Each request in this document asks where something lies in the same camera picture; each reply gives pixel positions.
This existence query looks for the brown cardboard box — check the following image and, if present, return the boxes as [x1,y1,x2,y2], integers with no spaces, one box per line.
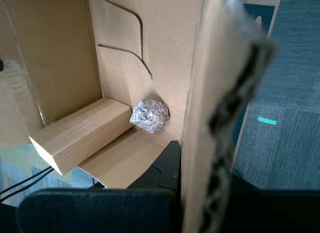
[0,0,283,233]

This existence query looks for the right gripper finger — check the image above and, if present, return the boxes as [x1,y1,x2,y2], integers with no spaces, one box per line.
[16,140,182,233]
[226,171,320,233]

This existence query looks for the thin black cable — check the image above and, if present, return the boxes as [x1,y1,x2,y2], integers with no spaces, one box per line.
[0,166,55,204]

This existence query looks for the short green floor tape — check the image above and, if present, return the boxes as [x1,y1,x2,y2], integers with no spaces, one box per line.
[257,116,278,126]

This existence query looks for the light wooden block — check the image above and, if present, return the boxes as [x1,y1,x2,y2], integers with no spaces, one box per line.
[28,97,133,176]

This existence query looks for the speckled beige rock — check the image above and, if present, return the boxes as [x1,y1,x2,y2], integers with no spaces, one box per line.
[129,99,171,134]

